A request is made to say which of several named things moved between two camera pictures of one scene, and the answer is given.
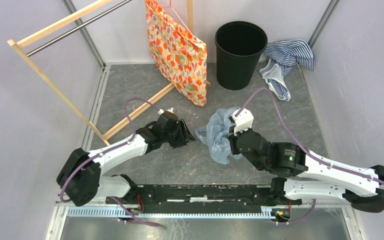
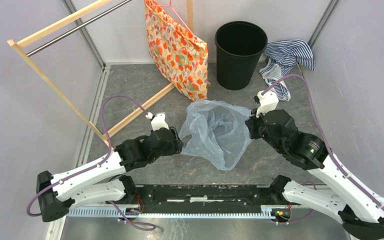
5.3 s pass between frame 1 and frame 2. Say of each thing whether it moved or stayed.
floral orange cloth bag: stayed
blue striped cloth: stayed
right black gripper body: moved
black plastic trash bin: stayed
